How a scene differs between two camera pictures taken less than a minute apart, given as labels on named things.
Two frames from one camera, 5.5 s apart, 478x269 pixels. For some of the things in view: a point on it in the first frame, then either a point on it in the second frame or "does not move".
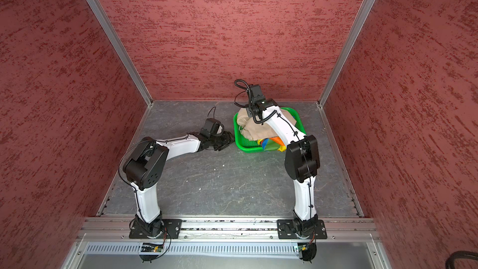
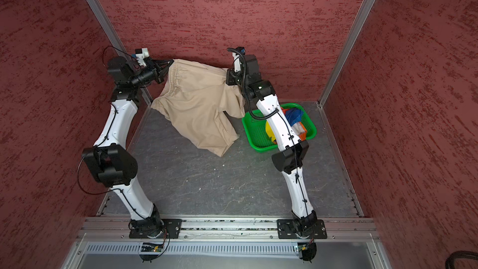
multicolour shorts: [272, 144] to [294, 116]
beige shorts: [254, 131] to [195, 98]
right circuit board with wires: [309, 250] does not move
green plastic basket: [248, 145] to [255, 127]
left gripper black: [228, 139] to [158, 73]
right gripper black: [251, 107] to [234, 80]
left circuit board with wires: [150, 251] does not move
